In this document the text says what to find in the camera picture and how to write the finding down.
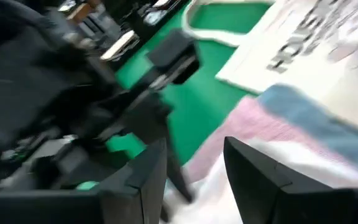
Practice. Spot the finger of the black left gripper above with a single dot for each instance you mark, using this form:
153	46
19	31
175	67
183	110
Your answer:
179	174

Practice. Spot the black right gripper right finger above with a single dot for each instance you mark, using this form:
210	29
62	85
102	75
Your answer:
291	205

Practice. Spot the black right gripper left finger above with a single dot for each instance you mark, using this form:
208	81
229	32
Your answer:
104	205

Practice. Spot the white printed tote bag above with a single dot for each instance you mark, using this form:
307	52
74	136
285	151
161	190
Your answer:
306	46

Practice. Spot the white garment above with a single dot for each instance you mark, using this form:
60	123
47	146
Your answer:
216	199

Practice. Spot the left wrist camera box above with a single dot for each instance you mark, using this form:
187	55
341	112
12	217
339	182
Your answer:
174	56

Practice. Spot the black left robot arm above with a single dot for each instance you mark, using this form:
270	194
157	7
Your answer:
26	68

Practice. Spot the light blue jeans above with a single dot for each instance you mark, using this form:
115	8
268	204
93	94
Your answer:
322	124

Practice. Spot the green table mat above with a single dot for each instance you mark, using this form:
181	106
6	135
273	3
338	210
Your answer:
204	99

